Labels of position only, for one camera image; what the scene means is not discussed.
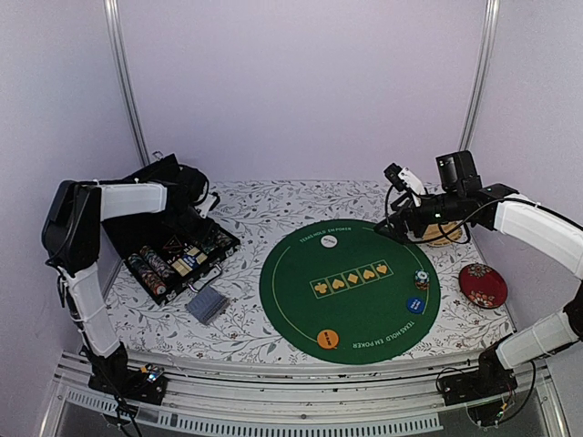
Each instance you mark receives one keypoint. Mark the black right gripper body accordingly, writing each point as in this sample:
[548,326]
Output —
[408,212]

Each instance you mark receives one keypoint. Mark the white dealer button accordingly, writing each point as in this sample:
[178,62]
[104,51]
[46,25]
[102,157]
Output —
[329,241]

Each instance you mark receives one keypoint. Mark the multicolour poker chip stack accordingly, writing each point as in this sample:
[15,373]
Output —
[422,279]

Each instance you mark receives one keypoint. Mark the blue small blind button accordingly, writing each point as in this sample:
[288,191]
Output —
[415,305]

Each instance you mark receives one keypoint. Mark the orange big blind button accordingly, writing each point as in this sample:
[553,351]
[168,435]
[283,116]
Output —
[328,339]

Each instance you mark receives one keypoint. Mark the grey card stack holder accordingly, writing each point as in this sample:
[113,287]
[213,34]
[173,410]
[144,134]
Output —
[207,305]

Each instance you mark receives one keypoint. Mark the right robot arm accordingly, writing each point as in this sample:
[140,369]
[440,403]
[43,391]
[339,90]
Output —
[466,201]

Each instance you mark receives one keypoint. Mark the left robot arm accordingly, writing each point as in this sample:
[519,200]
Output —
[71,237]

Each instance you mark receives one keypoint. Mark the round woven bamboo tray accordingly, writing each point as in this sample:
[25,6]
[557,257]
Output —
[442,235]

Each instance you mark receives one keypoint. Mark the round green poker mat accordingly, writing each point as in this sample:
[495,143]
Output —
[359,288]

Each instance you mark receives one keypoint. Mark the red floral round box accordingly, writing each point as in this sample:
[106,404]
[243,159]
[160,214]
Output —
[483,286]

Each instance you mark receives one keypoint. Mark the poker chip row right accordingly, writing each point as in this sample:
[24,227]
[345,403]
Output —
[217,240]

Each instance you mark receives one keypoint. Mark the poker chip row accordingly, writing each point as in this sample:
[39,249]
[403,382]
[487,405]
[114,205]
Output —
[217,240]
[156,262]
[147,274]

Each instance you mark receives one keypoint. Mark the floral patterned tablecloth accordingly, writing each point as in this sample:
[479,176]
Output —
[260,213]

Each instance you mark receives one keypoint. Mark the blue playing card deck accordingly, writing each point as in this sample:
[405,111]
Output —
[189,261]

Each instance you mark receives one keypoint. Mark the black poker chip case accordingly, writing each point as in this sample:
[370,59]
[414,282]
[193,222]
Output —
[174,231]

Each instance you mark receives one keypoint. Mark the poker chip row middle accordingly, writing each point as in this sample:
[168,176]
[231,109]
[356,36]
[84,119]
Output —
[156,262]

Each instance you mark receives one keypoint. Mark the poker chip row left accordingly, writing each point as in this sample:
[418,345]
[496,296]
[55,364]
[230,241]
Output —
[147,274]

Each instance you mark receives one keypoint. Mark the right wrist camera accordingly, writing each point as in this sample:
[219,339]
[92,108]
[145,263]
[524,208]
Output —
[403,179]

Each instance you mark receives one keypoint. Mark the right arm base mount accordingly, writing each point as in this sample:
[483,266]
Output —
[463,386]

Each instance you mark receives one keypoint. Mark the right aluminium frame post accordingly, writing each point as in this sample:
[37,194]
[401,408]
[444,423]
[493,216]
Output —
[485,52]

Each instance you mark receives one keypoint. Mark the aluminium frame post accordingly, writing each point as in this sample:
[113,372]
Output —
[485,52]
[116,39]

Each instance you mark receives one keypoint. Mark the aluminium front rail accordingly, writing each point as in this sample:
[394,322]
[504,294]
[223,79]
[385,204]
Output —
[222,398]

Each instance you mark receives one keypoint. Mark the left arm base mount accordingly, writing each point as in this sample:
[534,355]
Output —
[148,384]

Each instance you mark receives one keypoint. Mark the left aluminium frame post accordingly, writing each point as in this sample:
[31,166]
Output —
[116,39]

